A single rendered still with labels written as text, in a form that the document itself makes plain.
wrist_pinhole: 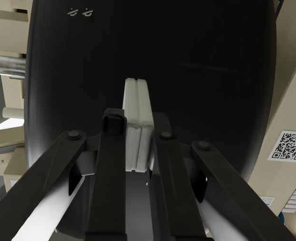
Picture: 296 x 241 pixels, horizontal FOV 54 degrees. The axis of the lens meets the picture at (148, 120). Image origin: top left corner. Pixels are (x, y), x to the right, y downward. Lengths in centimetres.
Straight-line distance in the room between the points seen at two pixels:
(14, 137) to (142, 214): 84
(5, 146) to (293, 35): 96
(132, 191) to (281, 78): 34
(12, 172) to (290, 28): 88
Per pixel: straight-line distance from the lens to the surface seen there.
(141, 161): 16
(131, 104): 17
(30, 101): 33
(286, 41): 57
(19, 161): 108
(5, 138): 117
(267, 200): 73
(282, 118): 57
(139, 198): 34
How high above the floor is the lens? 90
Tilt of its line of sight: 35 degrees up
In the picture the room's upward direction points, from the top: 170 degrees counter-clockwise
